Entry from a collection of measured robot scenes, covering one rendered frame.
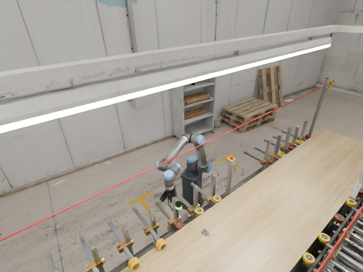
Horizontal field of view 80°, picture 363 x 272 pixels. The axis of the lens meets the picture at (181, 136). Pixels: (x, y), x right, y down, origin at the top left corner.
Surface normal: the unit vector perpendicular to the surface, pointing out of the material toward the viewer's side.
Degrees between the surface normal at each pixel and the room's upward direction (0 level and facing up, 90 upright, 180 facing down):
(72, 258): 0
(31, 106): 61
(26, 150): 90
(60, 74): 90
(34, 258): 0
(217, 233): 0
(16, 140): 90
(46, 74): 90
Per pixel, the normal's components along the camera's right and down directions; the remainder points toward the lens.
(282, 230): -0.03, -0.87
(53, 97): 0.53, -0.09
